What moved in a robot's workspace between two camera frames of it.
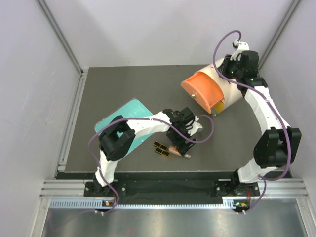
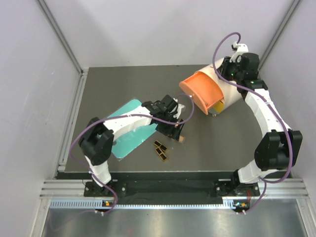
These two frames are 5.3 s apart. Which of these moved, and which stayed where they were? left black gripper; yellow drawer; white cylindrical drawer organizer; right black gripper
Moved: left black gripper
Stayed: right black gripper; yellow drawer; white cylindrical drawer organizer
